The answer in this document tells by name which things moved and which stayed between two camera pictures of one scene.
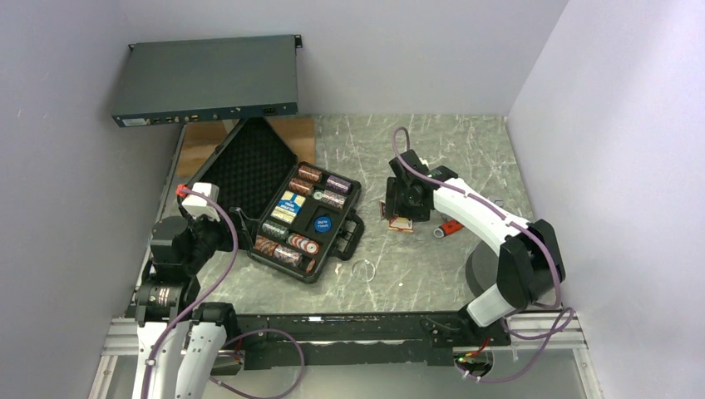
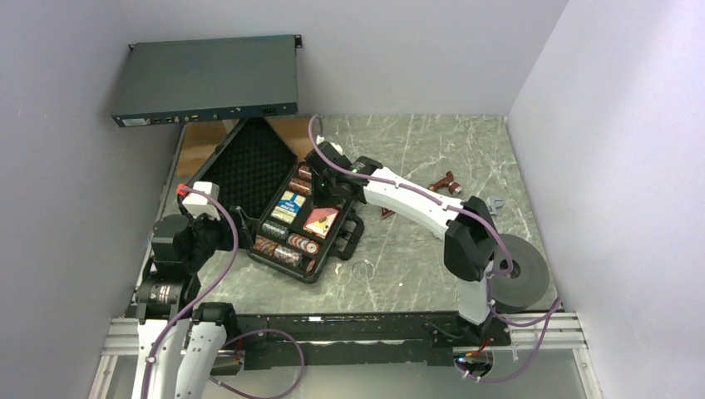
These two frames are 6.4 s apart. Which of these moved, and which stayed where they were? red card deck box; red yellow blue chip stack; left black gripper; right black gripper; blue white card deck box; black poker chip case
Moved: right black gripper; red card deck box
Stayed: black poker chip case; red yellow blue chip stack; left black gripper; blue white card deck box
